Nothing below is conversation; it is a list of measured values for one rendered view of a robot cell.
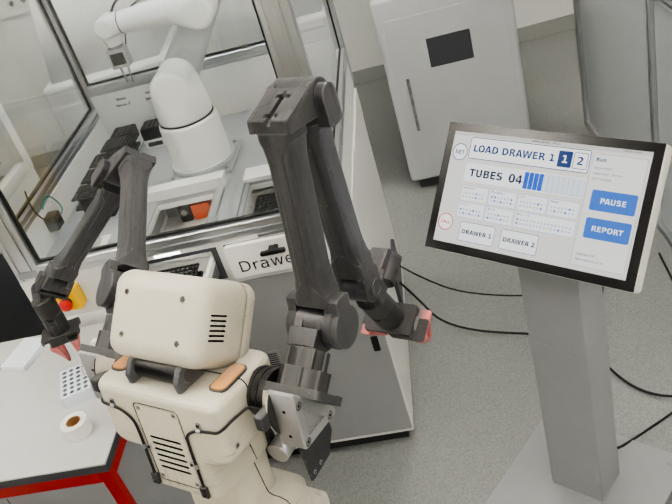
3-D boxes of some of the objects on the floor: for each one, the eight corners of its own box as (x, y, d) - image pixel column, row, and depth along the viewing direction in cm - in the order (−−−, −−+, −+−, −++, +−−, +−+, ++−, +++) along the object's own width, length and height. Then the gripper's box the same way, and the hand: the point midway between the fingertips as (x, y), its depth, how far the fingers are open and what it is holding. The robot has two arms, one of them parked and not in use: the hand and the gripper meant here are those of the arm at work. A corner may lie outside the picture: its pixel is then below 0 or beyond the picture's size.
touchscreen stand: (619, 601, 209) (587, 305, 154) (472, 531, 237) (400, 260, 182) (687, 465, 237) (681, 173, 181) (548, 416, 265) (506, 151, 210)
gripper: (30, 327, 202) (57, 372, 210) (68, 313, 203) (94, 358, 211) (32, 313, 208) (59, 357, 216) (69, 299, 209) (94, 343, 217)
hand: (75, 355), depth 213 cm, fingers open, 3 cm apart
